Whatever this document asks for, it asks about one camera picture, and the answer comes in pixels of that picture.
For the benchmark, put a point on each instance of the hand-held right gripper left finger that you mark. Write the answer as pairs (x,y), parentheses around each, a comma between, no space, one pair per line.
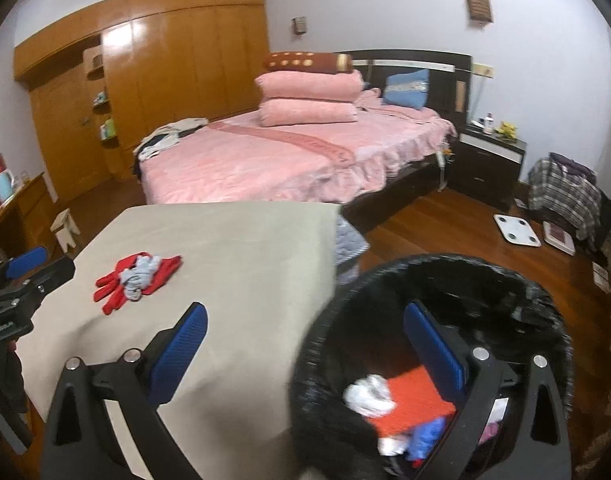
(180,355)

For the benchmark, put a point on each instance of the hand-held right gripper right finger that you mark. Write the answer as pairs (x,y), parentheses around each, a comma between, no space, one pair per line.
(435,355)

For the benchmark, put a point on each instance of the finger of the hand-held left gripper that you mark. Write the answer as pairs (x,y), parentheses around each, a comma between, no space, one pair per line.
(25,261)
(55,272)

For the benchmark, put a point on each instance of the orange mesh pad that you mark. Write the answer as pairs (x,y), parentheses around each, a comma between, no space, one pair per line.
(415,400)

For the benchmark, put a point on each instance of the red glove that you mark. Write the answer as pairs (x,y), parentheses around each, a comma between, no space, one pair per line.
(110,300)

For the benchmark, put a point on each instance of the white paper ball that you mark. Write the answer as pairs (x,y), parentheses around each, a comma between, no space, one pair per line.
(368,395)

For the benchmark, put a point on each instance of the blue plastic bag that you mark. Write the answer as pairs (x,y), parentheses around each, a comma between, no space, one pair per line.
(428,435)

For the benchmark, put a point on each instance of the grey blue cloth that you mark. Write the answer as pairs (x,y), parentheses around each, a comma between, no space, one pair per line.
(135,280)

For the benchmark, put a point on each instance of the trash bin with black bag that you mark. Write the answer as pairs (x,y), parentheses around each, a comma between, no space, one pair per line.
(335,310)

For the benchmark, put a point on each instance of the wooden desk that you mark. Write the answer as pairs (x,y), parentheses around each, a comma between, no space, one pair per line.
(20,220)

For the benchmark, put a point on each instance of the small white stool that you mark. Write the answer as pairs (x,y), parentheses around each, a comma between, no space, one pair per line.
(65,227)

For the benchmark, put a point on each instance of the blue electric kettle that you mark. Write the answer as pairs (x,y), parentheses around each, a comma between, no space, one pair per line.
(4,187)

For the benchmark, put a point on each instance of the beige tablecloth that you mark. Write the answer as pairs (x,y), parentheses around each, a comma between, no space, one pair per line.
(225,250)

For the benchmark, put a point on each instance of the grey quilted pad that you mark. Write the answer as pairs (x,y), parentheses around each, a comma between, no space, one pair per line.
(350,245)

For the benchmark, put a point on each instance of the white bathroom scale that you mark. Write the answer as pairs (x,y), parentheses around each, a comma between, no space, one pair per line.
(516,230)

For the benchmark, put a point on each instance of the small white box on floor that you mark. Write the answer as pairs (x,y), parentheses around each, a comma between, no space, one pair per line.
(559,237)

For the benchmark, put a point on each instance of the pile of clothes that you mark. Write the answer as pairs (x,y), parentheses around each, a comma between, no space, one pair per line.
(165,137)

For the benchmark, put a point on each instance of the white paper card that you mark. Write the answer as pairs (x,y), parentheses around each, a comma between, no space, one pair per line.
(600,275)

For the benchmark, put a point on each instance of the dark nightstand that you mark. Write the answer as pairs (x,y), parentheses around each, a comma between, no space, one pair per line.
(490,170)

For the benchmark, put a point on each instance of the plaid cloth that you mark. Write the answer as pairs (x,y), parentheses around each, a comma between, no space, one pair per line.
(565,195)

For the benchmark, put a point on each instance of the small cardboard box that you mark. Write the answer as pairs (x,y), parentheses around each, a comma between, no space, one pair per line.
(93,56)

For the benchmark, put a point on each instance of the bed with pink bedspread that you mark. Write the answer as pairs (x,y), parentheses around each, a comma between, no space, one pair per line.
(285,165)

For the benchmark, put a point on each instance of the yellow plush toy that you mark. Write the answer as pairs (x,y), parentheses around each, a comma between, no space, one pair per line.
(506,130)

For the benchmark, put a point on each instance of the small white bottle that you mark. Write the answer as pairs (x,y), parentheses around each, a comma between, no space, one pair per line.
(489,124)

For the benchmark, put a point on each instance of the wooden wardrobe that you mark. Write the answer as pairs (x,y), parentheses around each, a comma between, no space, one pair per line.
(185,60)

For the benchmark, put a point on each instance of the small pink cloth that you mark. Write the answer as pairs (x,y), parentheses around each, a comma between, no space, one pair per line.
(369,100)

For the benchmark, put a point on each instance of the dark wooden headboard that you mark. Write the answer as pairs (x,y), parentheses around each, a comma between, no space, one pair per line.
(445,90)

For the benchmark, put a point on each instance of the blue pillow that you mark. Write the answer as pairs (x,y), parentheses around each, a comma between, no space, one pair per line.
(406,89)

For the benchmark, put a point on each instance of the brown dotted rolled blanket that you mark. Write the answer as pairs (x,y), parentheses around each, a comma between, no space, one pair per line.
(305,62)

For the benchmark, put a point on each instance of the yellow wall outlet strip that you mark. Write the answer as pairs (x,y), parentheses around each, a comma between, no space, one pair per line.
(483,70)

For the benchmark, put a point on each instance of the small wall ornament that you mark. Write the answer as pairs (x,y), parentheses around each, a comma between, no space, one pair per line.
(299,25)

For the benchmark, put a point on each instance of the wooden wall plaque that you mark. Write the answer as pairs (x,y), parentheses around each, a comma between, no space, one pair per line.
(480,7)

